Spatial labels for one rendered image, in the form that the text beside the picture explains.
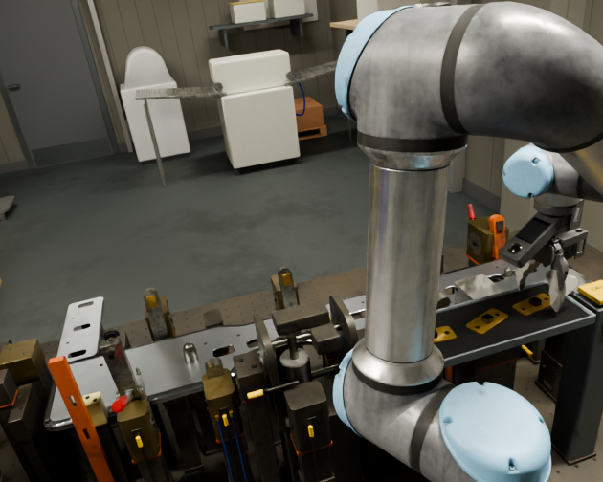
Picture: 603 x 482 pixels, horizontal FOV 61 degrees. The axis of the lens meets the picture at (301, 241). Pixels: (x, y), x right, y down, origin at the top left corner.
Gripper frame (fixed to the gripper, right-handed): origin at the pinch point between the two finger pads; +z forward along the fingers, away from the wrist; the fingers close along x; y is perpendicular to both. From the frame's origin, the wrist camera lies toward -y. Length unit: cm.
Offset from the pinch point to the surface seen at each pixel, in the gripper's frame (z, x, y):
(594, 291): 1.7, -2.9, 13.0
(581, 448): 43.1, -6.5, 13.0
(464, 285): 6.7, 18.8, -1.1
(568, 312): 1.7, -5.0, 3.1
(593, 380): 22.2, -6.5, 12.6
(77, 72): 9, 653, -60
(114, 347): -3, 27, -77
